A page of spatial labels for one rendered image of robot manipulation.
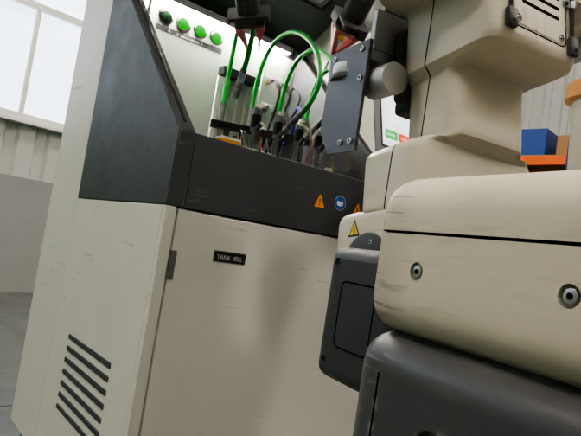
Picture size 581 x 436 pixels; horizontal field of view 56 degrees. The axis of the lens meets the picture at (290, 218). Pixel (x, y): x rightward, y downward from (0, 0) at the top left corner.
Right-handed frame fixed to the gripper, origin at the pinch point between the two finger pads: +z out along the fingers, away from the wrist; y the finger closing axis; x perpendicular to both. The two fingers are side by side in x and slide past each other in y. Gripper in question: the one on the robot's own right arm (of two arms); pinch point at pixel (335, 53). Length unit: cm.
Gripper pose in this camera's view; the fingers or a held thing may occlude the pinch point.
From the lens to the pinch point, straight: 138.6
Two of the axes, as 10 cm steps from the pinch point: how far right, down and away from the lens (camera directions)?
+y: -1.6, -7.0, 6.9
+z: -3.9, 6.9, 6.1
